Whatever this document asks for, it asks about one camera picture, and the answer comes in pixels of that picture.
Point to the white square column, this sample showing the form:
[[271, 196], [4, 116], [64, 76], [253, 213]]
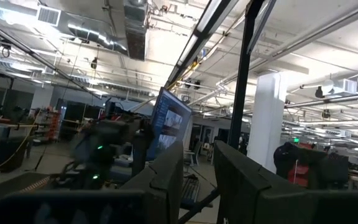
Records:
[[267, 121]]

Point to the silver ventilation duct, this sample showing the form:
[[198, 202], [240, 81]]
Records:
[[95, 35]]

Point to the person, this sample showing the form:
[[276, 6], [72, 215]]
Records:
[[286, 158]]

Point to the red storage cart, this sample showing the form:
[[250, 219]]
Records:
[[300, 174]]

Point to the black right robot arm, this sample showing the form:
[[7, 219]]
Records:
[[104, 140]]

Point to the black computer keyboard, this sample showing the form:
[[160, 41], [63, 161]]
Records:
[[191, 189]]

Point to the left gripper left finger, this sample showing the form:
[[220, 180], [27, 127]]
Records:
[[163, 180]]

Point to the red parts shelf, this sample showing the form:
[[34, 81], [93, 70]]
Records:
[[53, 124]]

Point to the black desk monitor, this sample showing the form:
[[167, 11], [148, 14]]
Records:
[[169, 121]]

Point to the black mat orange striped edge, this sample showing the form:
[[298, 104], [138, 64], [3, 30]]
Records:
[[11, 189]]

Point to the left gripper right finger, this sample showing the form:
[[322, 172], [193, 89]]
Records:
[[235, 186]]

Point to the grey office chair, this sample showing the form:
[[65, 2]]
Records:
[[194, 154]]

